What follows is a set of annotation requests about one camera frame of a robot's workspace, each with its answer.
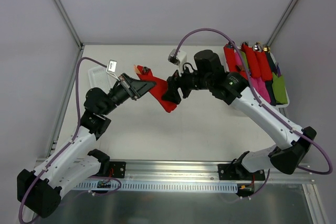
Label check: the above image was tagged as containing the left frame post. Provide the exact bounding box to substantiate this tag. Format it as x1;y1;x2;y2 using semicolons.
36;0;85;50

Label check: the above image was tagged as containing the red rolled napkin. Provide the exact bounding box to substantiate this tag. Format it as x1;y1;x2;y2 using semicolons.
223;43;272;82

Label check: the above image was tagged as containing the copper knife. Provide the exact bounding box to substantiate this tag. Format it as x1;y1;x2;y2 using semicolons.
133;65;142;74

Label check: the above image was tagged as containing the red paper napkin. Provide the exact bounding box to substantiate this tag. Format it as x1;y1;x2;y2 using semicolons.
136;65;177;113

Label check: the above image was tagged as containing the silver ornate spoon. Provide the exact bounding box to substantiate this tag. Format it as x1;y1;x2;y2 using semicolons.
142;67;151;75

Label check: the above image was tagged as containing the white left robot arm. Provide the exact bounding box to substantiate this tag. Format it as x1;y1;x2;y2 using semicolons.
17;73;156;223

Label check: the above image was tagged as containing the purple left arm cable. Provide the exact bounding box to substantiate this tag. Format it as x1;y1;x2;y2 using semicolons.
18;57;123;224

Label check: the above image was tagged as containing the white tray of rolled napkins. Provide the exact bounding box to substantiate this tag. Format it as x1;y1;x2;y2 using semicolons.
224;43;289;108

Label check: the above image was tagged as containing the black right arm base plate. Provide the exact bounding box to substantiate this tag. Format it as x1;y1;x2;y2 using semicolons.
217;164;266;181

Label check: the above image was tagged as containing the frame post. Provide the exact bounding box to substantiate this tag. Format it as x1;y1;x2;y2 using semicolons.
266;0;300;46
36;0;85;50

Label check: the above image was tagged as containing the green rolled napkin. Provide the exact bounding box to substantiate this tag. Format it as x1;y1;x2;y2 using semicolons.
272;73;288;104

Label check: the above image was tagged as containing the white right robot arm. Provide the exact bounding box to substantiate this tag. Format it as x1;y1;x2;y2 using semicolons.
162;49;317;180

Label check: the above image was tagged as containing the black rolled napkin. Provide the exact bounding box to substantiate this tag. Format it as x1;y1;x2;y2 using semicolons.
265;52;280;106

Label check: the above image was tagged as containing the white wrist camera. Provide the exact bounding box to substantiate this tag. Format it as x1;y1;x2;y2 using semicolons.
106;60;122;82
168;49;187;74

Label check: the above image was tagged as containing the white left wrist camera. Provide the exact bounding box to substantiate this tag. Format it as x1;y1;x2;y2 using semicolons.
106;60;122;82

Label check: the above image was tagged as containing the white slotted cable duct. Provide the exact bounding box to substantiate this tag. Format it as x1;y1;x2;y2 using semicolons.
74;180;238;194

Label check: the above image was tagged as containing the white perforated utensil basket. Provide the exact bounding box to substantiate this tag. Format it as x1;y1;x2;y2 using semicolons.
88;66;112;93

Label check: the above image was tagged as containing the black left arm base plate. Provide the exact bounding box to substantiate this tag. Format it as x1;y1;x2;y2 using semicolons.
105;161;127;178

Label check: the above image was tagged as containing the aluminium front rail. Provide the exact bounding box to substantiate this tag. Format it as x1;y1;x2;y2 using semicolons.
123;159;316;184

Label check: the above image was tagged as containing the right frame post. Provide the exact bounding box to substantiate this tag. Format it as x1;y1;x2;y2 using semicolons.
266;0;300;46

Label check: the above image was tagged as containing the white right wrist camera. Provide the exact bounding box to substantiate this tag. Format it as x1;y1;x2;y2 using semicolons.
168;49;187;74

